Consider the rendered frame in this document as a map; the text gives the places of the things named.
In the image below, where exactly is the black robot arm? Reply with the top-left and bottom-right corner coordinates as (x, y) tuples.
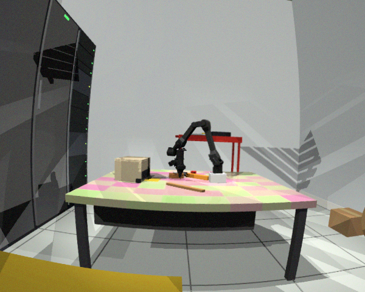
(167, 119), (224, 173)

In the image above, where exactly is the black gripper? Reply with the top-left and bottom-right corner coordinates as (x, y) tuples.
(174, 157), (186, 178)

